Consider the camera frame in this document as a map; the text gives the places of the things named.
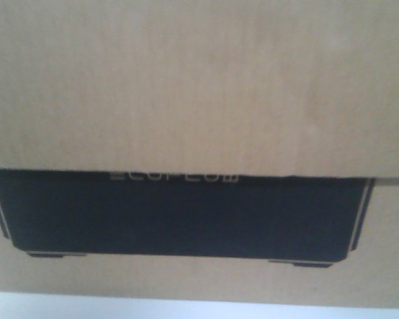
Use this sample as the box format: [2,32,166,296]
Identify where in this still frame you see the brown EcoFlow cardboard box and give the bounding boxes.
[0,1,399,307]

